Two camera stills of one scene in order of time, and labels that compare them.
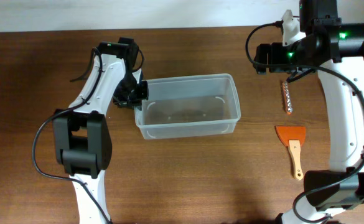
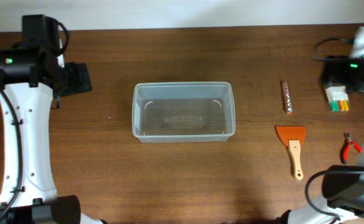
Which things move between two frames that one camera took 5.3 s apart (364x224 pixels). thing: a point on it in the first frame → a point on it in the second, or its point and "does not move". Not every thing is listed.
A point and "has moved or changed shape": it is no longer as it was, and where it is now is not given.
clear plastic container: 189,106 has moved or changed shape
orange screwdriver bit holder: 287,96 does not move
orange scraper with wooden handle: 294,137 does not move
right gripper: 274,49 → 337,76
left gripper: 122,101 → 80,79
